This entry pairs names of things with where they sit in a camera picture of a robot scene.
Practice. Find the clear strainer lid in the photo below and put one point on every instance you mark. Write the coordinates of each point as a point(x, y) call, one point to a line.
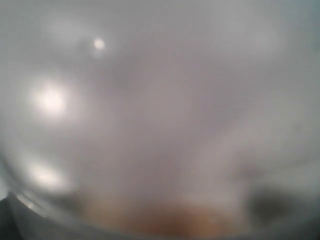
point(111, 107)

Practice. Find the wooden cubes and gold coins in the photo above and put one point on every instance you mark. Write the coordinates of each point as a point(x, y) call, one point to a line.
point(160, 220)

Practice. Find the clear graduated shaker cup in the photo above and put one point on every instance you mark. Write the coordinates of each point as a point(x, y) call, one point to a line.
point(21, 219)

